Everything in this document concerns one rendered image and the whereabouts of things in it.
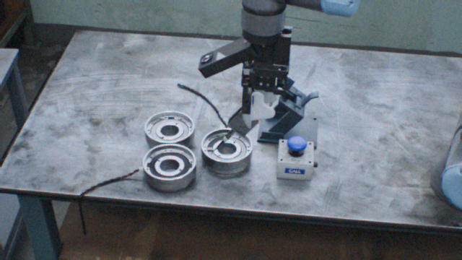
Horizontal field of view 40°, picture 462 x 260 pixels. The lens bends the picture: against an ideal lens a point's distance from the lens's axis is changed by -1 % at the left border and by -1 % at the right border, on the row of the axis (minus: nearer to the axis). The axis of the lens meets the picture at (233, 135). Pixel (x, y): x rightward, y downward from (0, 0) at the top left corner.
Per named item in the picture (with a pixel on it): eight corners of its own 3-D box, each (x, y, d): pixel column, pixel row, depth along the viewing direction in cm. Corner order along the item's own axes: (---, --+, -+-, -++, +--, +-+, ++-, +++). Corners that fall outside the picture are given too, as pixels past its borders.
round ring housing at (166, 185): (197, 159, 133) (197, 144, 131) (195, 195, 125) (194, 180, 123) (146, 157, 133) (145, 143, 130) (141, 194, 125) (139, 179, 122)
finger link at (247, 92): (249, 118, 117) (252, 76, 112) (241, 118, 117) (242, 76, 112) (252, 105, 120) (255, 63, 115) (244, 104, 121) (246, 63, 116)
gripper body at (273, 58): (285, 100, 114) (290, 42, 107) (237, 94, 115) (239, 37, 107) (288, 76, 120) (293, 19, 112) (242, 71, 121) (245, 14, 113)
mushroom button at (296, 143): (284, 165, 129) (286, 146, 125) (285, 152, 132) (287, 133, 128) (304, 166, 128) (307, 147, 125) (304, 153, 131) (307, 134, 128)
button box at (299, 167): (276, 178, 129) (278, 160, 126) (278, 155, 135) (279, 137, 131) (316, 182, 129) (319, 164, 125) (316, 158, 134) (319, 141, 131)
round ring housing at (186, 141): (148, 125, 141) (146, 110, 139) (195, 125, 141) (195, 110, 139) (143, 157, 133) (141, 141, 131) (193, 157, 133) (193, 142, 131)
